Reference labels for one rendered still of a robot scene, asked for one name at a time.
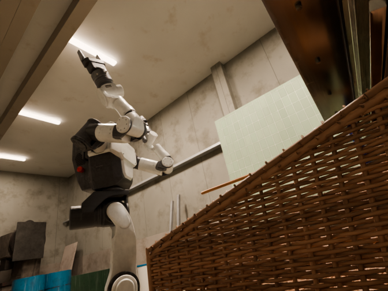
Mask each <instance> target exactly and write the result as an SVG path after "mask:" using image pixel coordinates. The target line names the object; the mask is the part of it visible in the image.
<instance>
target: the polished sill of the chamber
mask: <svg viewBox="0 0 388 291"><path fill-rule="evenodd" d="M342 7H343V11H344V19H345V27H346V35H347V40H348V47H349V55H350V62H351V67H352V75H353V83H354V88H355V95H356V99H357V98H358V97H359V89H358V83H357V73H356V63H355V53H354V47H353V37H352V27H351V21H350V11H349V1H348V0H342Z"/></svg>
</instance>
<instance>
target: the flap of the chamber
mask: <svg viewBox="0 0 388 291"><path fill-rule="evenodd" d="M262 2H263V4H264V7H265V8H266V10H267V13H268V14H269V16H270V18H271V20H272V22H273V24H274V26H275V27H276V29H277V31H278V33H279V35H280V37H281V39H282V41H283V43H284V45H285V47H286V49H287V51H288V53H289V54H290V56H291V58H292V60H293V62H294V64H295V66H296V68H297V70H298V72H299V74H300V76H301V78H302V80H303V82H304V83H305V85H306V87H307V89H308V91H309V93H310V95H311V96H312V98H313V100H314V102H315V104H316V106H317V108H318V110H319V112H320V114H321V116H322V118H323V120H324V121H326V120H328V119H329V118H330V117H332V116H333V115H334V114H336V113H337V112H339V111H340V110H342V109H343V107H342V106H343V105H344V106H347V105H348V104H350V103H351V102H353V101H354V96H353V88H352V82H351V78H350V70H349V63H348V56H347V52H346V45H345V38H344V30H343V26H342V20H341V12H340V5H339V1H338V0H262ZM298 4H302V7H303V8H302V9H301V10H300V11H296V6H297V5H298ZM318 59H320V60H321V63H320V64H316V60H318ZM329 92H331V93H332V95H330V96H328V93H329Z"/></svg>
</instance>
